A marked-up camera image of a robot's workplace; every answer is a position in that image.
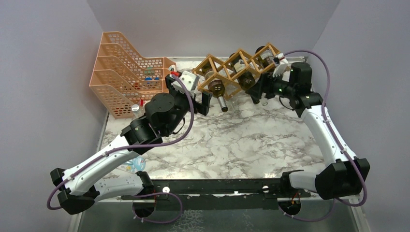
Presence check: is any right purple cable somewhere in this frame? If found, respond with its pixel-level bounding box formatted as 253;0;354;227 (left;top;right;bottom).
277;50;368;223

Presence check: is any orange plastic file organizer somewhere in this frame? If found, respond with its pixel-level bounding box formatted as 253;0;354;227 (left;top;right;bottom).
89;31;176;119

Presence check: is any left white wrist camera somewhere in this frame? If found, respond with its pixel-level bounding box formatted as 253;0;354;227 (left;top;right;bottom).
166;71;199;98

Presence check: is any plastic water bottle blue label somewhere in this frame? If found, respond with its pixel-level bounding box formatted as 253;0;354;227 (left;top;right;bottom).
118;156;146;173

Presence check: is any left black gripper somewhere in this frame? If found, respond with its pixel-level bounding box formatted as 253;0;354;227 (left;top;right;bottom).
163;78;212;136

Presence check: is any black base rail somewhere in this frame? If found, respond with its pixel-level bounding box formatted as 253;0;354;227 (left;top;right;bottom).
121;178;310;211

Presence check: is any green wine bottle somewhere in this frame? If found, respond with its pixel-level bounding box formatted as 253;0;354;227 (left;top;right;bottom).
230;54;260;94
202;63;228;112
257;49;276;73

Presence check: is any wooden wine rack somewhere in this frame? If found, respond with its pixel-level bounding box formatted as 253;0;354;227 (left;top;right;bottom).
192;43;290;100

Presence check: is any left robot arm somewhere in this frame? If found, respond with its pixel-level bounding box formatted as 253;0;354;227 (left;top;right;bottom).
47;90;212;215

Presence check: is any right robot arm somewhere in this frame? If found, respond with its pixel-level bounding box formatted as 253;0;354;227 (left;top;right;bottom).
246;62;370;200

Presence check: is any green wine bottle back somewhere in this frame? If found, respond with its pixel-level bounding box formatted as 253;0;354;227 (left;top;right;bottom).
230;54;260;94

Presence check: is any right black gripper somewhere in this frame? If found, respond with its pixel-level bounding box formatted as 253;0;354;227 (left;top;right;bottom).
245;70;295;100

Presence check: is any small clear bottle silver cap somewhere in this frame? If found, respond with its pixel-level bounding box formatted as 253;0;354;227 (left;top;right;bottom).
131;104;144;120

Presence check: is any green wine bottle front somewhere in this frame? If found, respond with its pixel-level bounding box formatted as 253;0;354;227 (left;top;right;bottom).
257;49;276;73

